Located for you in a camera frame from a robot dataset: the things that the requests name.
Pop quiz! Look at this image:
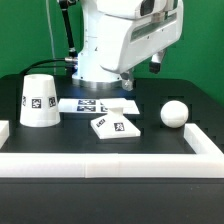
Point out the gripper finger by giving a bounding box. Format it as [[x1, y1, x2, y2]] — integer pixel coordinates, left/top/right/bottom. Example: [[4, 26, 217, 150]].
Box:
[[149, 49, 166, 74], [121, 70, 134, 91]]

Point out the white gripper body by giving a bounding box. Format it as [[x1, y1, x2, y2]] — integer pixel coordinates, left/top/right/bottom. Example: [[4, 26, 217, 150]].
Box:
[[98, 0, 184, 74]]

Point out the white lamp base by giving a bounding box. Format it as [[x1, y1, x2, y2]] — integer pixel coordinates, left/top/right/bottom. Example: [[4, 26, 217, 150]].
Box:
[[91, 108, 141, 139]]

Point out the white lamp bulb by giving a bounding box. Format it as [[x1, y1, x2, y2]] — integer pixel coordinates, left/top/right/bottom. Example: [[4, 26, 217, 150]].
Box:
[[160, 100, 189, 128]]

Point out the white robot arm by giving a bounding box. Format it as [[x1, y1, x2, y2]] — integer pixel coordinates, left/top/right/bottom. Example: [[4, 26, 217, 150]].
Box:
[[72, 0, 184, 91]]

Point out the white lamp shade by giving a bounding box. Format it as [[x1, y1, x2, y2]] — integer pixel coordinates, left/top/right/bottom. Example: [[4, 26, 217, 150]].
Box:
[[20, 74, 60, 127]]

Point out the white marker sheet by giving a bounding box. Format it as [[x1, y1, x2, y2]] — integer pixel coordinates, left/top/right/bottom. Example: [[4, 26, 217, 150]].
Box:
[[58, 98, 139, 114]]

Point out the black cable bundle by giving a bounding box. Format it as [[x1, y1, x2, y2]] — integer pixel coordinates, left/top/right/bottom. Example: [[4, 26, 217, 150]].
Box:
[[19, 0, 80, 76]]

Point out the thin grey cable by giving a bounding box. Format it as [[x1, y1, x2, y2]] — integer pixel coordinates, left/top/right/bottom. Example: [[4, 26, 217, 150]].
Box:
[[45, 0, 58, 76]]

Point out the white border frame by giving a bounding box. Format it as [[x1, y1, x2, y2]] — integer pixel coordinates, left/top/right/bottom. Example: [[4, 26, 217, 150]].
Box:
[[0, 120, 224, 178]]

